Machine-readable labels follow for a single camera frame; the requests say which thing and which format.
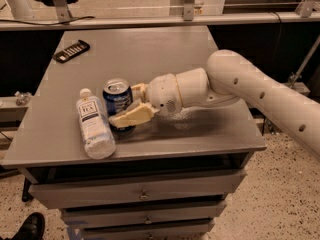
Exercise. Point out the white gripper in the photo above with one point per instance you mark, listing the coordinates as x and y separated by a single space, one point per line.
162 93

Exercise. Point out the blue pepsi can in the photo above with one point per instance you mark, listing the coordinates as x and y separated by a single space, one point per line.
117 95

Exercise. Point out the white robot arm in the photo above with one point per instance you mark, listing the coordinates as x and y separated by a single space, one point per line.
227 77

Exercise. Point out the blue plastic tea bottle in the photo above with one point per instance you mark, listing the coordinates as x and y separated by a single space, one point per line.
98 140

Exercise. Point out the black remote control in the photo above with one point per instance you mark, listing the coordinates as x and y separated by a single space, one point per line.
71 51

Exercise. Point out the grey drawer cabinet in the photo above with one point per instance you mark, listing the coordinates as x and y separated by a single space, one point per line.
48 149

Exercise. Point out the small crumpled clear object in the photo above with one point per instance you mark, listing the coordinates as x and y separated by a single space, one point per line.
22 99

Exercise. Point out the top grey drawer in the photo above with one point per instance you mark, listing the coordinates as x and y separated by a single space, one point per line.
137 189

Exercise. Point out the grey drawer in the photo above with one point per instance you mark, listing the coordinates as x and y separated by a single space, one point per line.
145 214
137 189
147 232

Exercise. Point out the middle grey drawer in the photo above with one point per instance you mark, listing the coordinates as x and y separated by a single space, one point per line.
145 214

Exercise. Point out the bottom grey drawer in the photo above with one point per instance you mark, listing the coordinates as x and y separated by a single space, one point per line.
147 232

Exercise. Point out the white pipe top left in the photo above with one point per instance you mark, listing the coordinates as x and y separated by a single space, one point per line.
20 9

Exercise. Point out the black shoe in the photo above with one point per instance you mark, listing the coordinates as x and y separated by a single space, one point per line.
32 228

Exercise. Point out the grey metal rail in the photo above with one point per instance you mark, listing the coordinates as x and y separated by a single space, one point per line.
90 22

